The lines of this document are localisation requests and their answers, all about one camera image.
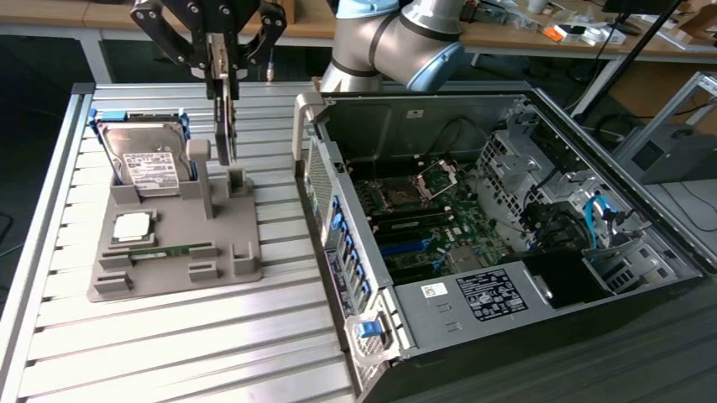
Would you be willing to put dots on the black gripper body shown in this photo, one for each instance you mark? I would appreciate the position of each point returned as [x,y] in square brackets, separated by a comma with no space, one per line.
[221,17]

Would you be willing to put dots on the black Nvidia graphics card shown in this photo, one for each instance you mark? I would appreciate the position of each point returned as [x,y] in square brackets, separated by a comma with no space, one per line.
[225,126]

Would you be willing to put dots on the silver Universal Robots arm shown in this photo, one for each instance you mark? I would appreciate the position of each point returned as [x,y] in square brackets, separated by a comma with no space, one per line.
[392,38]

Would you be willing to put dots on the wooden desk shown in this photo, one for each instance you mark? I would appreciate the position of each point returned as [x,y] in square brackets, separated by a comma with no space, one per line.
[661,48]
[56,17]

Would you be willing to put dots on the hard disk in blue carrier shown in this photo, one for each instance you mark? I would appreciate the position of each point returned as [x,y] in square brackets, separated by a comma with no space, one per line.
[146,151]

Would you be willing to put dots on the grey metal device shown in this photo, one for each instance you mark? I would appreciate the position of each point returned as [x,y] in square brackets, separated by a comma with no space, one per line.
[490,12]

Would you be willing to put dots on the CPU socket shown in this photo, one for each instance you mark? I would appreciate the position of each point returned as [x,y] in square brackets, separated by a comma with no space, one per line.
[401,195]

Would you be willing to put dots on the metal socket cover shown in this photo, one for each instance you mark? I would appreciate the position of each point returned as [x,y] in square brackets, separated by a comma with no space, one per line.
[440,178]

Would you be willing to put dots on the grey plastic parts rack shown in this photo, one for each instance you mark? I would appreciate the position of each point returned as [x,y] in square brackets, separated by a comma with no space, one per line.
[185,226]

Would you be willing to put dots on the silver CPU chip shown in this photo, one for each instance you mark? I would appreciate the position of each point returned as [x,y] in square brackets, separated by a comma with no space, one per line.
[131,228]

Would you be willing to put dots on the black RAM slot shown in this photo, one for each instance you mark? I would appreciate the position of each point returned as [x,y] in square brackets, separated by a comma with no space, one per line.
[412,216]
[417,226]

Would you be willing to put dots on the green RAM stick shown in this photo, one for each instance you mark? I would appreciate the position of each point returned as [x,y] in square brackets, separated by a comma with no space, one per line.
[162,251]

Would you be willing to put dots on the perforated metal drive cage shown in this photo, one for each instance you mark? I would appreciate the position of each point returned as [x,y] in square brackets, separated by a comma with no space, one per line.
[504,163]

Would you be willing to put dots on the orange and black box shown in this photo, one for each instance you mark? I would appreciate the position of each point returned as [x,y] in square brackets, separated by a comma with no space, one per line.
[563,32]

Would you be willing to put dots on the green motherboard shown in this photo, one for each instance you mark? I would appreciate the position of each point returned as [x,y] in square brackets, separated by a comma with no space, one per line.
[465,214]

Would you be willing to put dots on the blue expansion slot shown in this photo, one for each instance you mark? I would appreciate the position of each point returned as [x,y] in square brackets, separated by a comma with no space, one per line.
[404,247]

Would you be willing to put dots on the white tape roll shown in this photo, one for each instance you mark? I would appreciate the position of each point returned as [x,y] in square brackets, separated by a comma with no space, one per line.
[603,34]

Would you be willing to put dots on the black expansion slot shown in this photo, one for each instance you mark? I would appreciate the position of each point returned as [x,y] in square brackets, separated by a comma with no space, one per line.
[414,268]

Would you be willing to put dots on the black monitor stand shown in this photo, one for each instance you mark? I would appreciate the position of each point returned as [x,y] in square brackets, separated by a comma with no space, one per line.
[621,21]

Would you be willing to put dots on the grey chipset heatsink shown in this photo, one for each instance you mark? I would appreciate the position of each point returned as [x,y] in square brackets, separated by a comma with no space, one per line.
[468,260]

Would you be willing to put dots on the black stand pole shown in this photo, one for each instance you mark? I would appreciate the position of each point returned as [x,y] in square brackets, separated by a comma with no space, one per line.
[628,63]

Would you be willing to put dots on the blue case latch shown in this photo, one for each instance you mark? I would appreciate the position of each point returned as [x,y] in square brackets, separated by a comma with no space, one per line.
[368,328]

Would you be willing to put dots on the grey power supply unit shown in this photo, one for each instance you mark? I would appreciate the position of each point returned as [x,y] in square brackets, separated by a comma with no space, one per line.
[442,310]

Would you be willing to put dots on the folded brown cardboard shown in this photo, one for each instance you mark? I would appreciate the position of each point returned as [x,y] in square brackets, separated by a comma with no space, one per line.
[697,23]

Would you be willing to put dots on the grey computer tower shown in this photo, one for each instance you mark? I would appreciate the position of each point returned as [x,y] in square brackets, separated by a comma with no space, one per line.
[672,155]

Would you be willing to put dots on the grey disk bay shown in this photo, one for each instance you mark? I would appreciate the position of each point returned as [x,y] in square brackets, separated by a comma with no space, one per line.
[621,268]

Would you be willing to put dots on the open black PC case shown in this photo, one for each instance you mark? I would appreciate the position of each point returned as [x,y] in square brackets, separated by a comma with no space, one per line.
[504,378]

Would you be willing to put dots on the aluminium profile frame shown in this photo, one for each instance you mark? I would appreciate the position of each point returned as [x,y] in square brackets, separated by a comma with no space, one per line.
[695,90]

